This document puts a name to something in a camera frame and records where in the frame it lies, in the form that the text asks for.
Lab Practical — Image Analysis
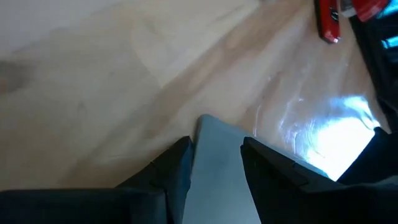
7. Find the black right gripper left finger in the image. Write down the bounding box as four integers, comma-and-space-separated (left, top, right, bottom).
115, 135, 196, 224

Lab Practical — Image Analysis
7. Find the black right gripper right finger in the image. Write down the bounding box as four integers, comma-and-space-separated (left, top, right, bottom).
239, 136, 341, 224

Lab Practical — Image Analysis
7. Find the long grey slotted divider board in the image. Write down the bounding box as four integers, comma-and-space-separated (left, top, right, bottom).
182, 114, 331, 224

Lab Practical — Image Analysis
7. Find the red plastic tool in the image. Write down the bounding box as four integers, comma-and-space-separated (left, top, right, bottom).
313, 0, 342, 45

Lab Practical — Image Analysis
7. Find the red white can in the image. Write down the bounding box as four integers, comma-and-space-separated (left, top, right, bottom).
351, 0, 390, 22

